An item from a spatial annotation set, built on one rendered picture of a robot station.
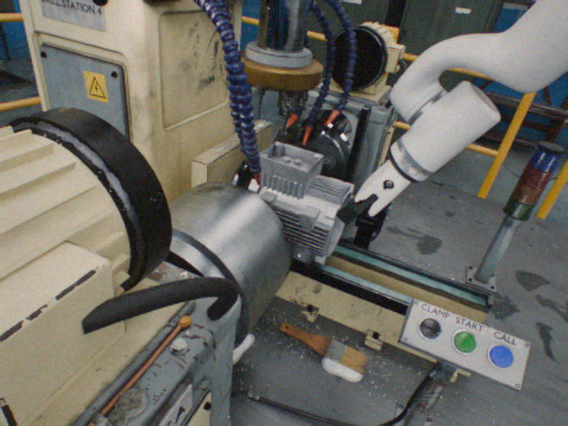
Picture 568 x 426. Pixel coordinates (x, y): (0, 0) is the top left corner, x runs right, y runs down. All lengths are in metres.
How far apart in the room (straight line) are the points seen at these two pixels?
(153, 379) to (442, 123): 0.53
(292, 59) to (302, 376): 0.62
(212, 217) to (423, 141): 0.36
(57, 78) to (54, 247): 0.66
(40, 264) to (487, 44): 0.56
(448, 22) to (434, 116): 3.21
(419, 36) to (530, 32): 3.35
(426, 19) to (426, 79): 3.24
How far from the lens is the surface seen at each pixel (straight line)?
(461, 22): 3.85
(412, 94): 0.68
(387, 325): 0.93
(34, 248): 0.31
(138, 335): 0.43
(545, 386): 1.09
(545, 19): 0.58
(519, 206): 1.13
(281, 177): 0.84
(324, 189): 0.83
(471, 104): 0.66
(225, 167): 0.85
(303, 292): 0.95
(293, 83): 0.75
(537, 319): 1.25
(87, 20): 0.84
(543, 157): 1.09
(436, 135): 0.67
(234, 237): 0.58
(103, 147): 0.35
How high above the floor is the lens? 1.50
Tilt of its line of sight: 33 degrees down
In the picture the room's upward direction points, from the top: 9 degrees clockwise
